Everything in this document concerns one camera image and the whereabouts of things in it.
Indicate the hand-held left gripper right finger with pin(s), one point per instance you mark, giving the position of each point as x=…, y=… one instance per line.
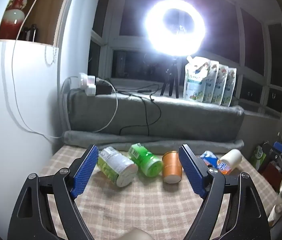
x=193, y=172

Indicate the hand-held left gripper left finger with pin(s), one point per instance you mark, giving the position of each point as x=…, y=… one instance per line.
x=84, y=172

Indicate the pale green printed cup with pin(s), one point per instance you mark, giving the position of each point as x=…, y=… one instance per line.
x=113, y=163

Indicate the white cup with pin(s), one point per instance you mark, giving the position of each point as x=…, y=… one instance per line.
x=232, y=158

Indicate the bright green cup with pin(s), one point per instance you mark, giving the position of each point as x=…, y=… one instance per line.
x=146, y=158

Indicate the dark red box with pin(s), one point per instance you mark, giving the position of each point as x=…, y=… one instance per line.
x=272, y=175

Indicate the shiny white wrapper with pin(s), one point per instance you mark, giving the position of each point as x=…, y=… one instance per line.
x=279, y=200

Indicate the beige checked cloth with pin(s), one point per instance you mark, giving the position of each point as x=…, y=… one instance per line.
x=151, y=205

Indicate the grey blanket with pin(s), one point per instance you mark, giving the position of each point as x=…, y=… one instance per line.
x=181, y=120

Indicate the white printed refill pouch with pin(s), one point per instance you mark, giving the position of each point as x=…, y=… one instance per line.
x=230, y=90
x=223, y=87
x=214, y=85

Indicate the beige rounded object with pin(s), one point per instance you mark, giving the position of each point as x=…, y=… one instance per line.
x=139, y=234

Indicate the black power adapter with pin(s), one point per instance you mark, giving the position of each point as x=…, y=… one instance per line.
x=104, y=89

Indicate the white power strip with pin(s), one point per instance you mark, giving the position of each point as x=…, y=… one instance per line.
x=87, y=83

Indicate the large white spouted refill pouch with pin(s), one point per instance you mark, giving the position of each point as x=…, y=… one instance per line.
x=196, y=82

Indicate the black tripod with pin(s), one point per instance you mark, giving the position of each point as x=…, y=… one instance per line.
x=172, y=80

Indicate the dark bottle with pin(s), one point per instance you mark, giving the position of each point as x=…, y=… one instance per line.
x=32, y=32

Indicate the red and white vase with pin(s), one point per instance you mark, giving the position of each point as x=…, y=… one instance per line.
x=15, y=17

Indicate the window frame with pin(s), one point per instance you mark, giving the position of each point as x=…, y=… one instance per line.
x=253, y=77

